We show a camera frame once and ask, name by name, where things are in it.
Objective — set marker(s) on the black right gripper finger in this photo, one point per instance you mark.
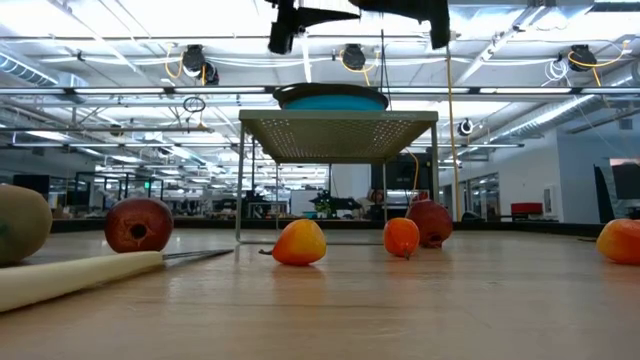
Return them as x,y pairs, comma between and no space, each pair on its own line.
415,15
405,3

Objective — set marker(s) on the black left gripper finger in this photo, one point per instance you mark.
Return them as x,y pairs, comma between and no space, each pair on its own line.
312,21
315,12

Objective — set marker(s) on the blue bowl with grey rim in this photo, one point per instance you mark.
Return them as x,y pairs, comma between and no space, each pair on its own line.
330,102

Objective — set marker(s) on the crimson toy pomegranate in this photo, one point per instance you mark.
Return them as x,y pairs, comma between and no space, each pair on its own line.
436,220

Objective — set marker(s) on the small orange-yellow toy fruit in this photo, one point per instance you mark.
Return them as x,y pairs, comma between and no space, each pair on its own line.
401,237
622,242
300,245

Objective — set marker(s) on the dark red toy apple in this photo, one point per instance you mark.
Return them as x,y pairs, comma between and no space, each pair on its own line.
125,220

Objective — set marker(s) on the brown-green toy kiwi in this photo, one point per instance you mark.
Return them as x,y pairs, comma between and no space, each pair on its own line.
22,225

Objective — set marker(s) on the green perforated metal shelf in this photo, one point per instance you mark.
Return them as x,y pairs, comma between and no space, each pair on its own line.
335,135

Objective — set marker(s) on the black background monitor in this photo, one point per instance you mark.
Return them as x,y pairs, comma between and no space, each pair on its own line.
627,182
400,172

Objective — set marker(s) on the person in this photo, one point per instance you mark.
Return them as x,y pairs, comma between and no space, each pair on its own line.
377,196

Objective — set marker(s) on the red background box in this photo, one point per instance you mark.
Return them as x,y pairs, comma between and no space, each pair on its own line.
526,208

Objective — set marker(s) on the black aluminium rig frame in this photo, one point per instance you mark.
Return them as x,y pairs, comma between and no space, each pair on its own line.
525,226

